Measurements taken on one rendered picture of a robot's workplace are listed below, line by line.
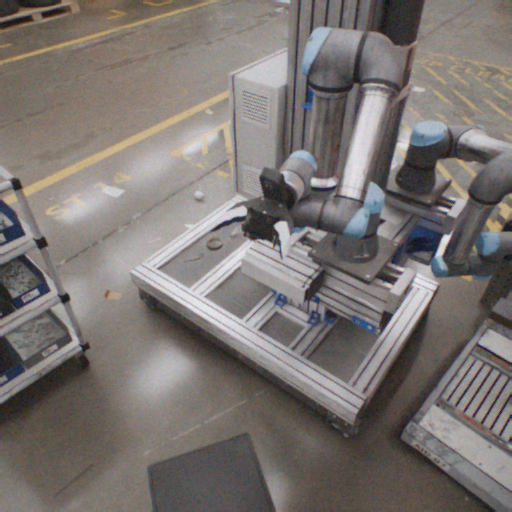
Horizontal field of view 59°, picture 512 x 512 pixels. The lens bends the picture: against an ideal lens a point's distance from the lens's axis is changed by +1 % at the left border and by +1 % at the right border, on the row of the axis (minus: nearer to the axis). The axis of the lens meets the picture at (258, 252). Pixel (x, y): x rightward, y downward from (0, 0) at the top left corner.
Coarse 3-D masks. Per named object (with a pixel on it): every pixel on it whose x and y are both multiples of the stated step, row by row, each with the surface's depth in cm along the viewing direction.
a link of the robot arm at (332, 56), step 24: (312, 48) 107; (336, 48) 105; (360, 48) 103; (312, 72) 111; (336, 72) 108; (336, 96) 113; (312, 120) 121; (336, 120) 118; (312, 144) 125; (336, 144) 124; (312, 192) 132
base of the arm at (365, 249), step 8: (376, 232) 138; (336, 240) 144; (344, 240) 139; (352, 240) 137; (360, 240) 136; (368, 240) 137; (376, 240) 140; (336, 248) 142; (344, 248) 139; (352, 248) 138; (360, 248) 138; (368, 248) 138; (376, 248) 140; (344, 256) 140; (352, 256) 139; (360, 256) 139; (368, 256) 139
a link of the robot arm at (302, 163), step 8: (296, 152) 106; (304, 152) 105; (288, 160) 103; (296, 160) 102; (304, 160) 103; (312, 160) 105; (280, 168) 102; (288, 168) 100; (296, 168) 100; (304, 168) 101; (312, 168) 104; (304, 176) 100; (312, 176) 105; (304, 184) 100; (304, 192) 105
